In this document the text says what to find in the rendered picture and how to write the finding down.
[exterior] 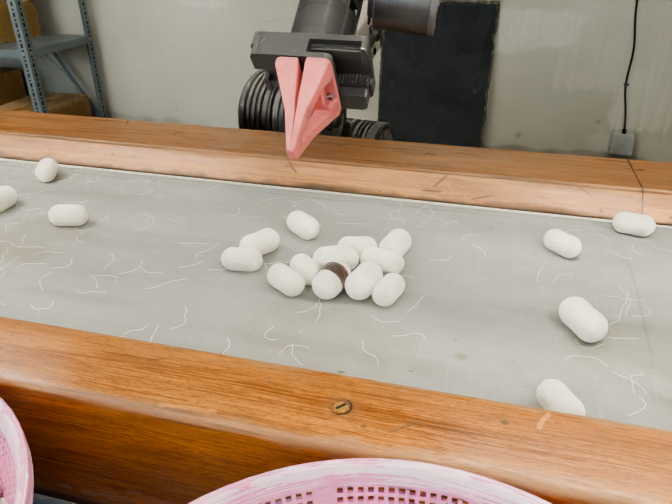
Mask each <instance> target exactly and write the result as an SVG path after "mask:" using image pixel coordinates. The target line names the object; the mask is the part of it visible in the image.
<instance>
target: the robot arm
mask: <svg viewBox="0 0 672 504"><path fill-rule="evenodd" d="M363 1H364V0H300V1H299V4H298V8H297V11H296V15H295V18H294V22H293V25H292V29H291V32H268V31H256V32H255V33H254V35H253V39H252V42H251V45H250V47H251V49H252V51H251V54H250V59H251V61H252V64H253V66H254V68H255V69H263V70H264V71H265V74H264V77H263V79H264V82H265V84H266V87H267V88H268V89H269V90H270V91H274V88H275V87H279V88H280V90H281V95H282V100H283V105H284V110H285V129H286V151H287V154H288V156H289V158H290V159H292V160H297V159H298V158H299V157H300V156H301V154H302V153H303V151H304V150H305V149H306V147H307V146H308V145H309V143H310V142H311V141H312V139H313V138H314V137H315V136H316V135H317V134H318V133H319V132H321V131H322V130H323V129H324V128H325V127H326V126H327V125H328V124H329V123H330V122H331V121H333V120H334V119H335V118H336V117H337V116H338V115H339V114H340V111H341V108H343V109H357V110H365V109H367V108H368V103H369V99H370V98H371V97H373V95H374V90H375V85H376V81H375V74H374V67H373V59H372V52H371V45H370V40H369V39H368V38H367V37H365V36H355V35H356V31H357V26H358V21H359V18H360V14H361V9H362V5H363ZM439 5H440V2H439V0H368V6H367V17H368V18H372V29H378V30H385V31H393V32H401V33H408V34H416V35H423V36H431V37H433V33H434V29H435V28H436V25H435V21H436V15H437V10H438V6H439ZM313 108H314V111H313ZM312 112H313V114H312ZM311 115H312V116H311Z"/></svg>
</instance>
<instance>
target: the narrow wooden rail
mask: <svg viewBox="0 0 672 504"><path fill-rule="evenodd" d="M0 397H1V398H2V399H3V400H4V401H5V402H6V403H7V405H8V406H9V407H10V408H11V409H12V411H13V412H14V414H15V415H16V417H17V419H18V420H19V422H20V425H21V427H22V429H23V431H24V434H25V437H26V439H27V443H28V446H29V449H30V452H31V458H32V464H33V475H34V491H33V493H36V494H40V495H44V496H48V497H53V498H57V499H61V500H65V501H69V502H73V503H77V504H188V503H190V502H192V501H194V500H196V499H198V498H200V497H202V496H204V495H206V494H209V493H211V492H213V491H215V490H218V489H220V488H222V487H225V486H227V485H230V484H233V483H235V482H238V481H241V480H243V479H246V478H249V477H252V476H256V475H259V474H262V473H265V472H269V471H273V470H277V469H281V468H285V467H289V466H295V465H300V464H305V463H311V462H319V461H327V460H337V459H353V458H381V459H399V460H408V461H416V462H424V463H429V464H435V465H441V466H446V467H450V468H454V469H459V470H463V471H467V472H470V473H474V474H477V475H481V476H484V477H488V478H491V479H493V480H496V481H499V482H502V483H505V484H508V485H510V486H513V487H515V488H518V489H520V490H523V491H525V492H528V493H530V494H532V495H535V496H537V497H539V498H541V499H543V500H545V501H547V502H549V503H552V504H672V431H668V430H662V429H657V428H651V427H645V426H639V425H633V424H627V423H621V422H616V421H610V420H604V419H598V418H592V417H586V416H581V415H575V414H569V413H563V412H557V411H551V410H545V409H540V408H534V407H528V406H522V405H516V404H510V403H505V402H499V401H493V400H487V399H481V398H475V397H469V396H464V395H458V394H452V393H446V392H440V391H434V390H428V389H423V388H417V387H411V386H405V385H399V384H393V383H388V382H382V381H376V380H370V379H364V378H358V377H352V376H347V375H341V374H335V373H329V372H323V371H317V370H312V369H306V368H300V367H294V366H288V365H282V364H276V363H271V362H265V361H259V360H253V359H247V358H241V357H235V356H230V355H224V354H218V353H212V352H206V351H200V350H195V349H189V348H183V347H177V346H171V345H165V344H159V343H154V342H148V341H142V340H136V339H130V338H124V337H118V336H113V335H107V334H101V333H95V332H89V331H83V330H78V329H72V328H66V327H60V326H54V325H48V324H42V323H37V322H31V321H25V320H19V319H13V318H7V317H2V316H0Z"/></svg>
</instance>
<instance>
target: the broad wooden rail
mask: <svg viewBox="0 0 672 504"><path fill-rule="evenodd" d="M0 158H2V159H12V160H21V161H31V162H40V161H41V160H42V159H44V158H51V159H53V160H55V161H56V162H57V164H61V165H71V166H81V167H91V168H101V169H111V170H120V171H130V172H140V173H150V174H160V175H170V176H180V177H190V178H200V179H210V180H219V181H229V182H239V183H249V184H259V185H269V186H279V187H289V188H299V189H309V190H319V191H328V192H338V193H348V194H358V195H368V196H378V197H388V198H398V199H408V200H418V201H427V202H437V203H447V204H457V205H467V206H477V207H487V208H497V209H507V210H517V211H526V212H536V213H546V214H556V215H566V216H576V217H586V218H596V219H606V220H613V218H614V216H615V215H616V214H618V213H619V212H622V211H627V212H631V213H636V214H643V215H648V216H650V217H652V218H653V219H654V221H655V224H656V225H665V226H672V163H667V162H655V161H642V160H630V159H617V158H604V157H592V156H579V155H566V154H554V153H541V152H529V151H516V150H503V149H491V148H478V147H465V146H453V145H440V144H428V143H415V142H402V141H390V140H377V139H365V138H352V137H339V136H327V135H316V136H315V137H314V138H313V139H312V141H311V142H310V143H309V145H308V146H307V147H306V149H305V150H304V151H303V153H302V154H301V156H300V157H299V158H298V159H297V160H292V159H290V158H289V156H288V154H287V151H286V133H283V132H275V131H264V130H251V129H238V128H226V127H213V126H201V125H188V124H175V123H163V122H150V121H138V120H125V119H112V118H100V117H87V116H75V115H62V114H49V113H37V112H24V111H12V110H0Z"/></svg>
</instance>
